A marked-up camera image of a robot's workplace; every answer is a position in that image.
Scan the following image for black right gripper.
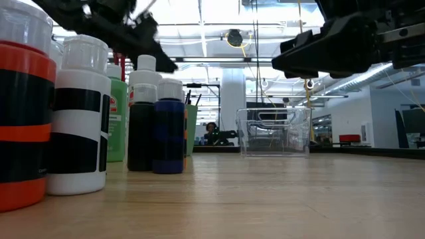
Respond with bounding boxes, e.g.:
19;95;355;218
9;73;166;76
271;0;425;80

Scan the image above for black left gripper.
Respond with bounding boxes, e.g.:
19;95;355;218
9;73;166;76
31;0;179;74

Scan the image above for tall white squeeze bottle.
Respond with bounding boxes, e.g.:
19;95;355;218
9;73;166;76
127;54;163;107

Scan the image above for tall green squeeze bottle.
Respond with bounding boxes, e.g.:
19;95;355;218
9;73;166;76
105;64;129;163

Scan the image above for blue paint bottle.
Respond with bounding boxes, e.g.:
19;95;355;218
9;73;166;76
151;78;186;175

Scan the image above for orange paint bottle black label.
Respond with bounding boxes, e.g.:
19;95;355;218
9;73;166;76
183;108;189;171
0;0;57;213

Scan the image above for long ceiling light bar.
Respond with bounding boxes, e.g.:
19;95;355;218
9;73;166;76
171;56;275;64

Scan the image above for red box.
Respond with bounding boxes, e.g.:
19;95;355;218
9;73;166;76
338;133;362;143

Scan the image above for green plastic cup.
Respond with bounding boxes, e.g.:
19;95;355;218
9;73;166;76
185;104;199;157

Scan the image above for person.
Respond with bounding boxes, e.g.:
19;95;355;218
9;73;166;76
203;121;220;147

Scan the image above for clear plastic bin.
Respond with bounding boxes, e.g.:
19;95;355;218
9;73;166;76
236;106;313;158

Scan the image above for large black screen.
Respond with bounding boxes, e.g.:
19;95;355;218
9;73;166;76
394;108;425;149

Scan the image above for yellow hanging cable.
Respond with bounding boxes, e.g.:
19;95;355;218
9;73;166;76
296;0;315;140

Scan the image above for silver ventilation duct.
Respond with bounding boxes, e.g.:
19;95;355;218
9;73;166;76
323;62;425;97

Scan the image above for hanging black cables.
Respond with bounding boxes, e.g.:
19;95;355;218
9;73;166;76
250;0;264;104

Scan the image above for black gantry frame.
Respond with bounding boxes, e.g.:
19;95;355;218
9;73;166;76
187;82;222;132

